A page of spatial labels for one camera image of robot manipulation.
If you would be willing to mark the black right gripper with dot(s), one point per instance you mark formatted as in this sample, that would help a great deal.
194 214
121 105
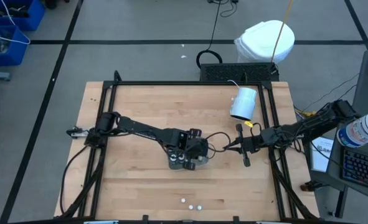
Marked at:
253 143

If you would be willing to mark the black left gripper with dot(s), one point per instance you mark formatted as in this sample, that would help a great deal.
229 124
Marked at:
197 147

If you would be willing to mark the black-cap food coloring bottle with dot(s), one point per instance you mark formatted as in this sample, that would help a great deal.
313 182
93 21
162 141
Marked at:
181 157

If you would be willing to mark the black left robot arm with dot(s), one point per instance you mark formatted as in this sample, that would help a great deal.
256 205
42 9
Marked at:
140 127

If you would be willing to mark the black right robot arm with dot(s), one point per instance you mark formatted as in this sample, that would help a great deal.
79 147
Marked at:
311 124

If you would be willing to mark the black mesh computer case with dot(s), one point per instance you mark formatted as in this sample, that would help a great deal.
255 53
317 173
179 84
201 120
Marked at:
239 72

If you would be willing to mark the black floor power adapter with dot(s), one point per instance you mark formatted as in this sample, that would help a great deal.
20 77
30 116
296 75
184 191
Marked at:
309 186

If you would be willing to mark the white printed paper sheet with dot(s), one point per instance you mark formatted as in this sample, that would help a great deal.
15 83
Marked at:
319 158

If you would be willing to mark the white bagged trash bin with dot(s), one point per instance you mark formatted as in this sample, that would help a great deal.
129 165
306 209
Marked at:
258 40

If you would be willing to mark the white wipes canister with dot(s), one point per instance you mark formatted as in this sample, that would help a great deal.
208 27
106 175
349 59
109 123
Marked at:
361 129

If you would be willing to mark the black backlit keyboard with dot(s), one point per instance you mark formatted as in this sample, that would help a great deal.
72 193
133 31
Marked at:
364 168

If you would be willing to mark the dark computer desk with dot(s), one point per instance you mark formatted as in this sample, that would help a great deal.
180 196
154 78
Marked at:
365 93

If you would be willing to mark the blue storage bin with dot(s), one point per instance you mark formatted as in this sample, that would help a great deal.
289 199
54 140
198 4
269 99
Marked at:
38 17
6 59

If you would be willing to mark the black aluminium rig frame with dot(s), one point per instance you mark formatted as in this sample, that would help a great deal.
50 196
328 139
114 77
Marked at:
186 83

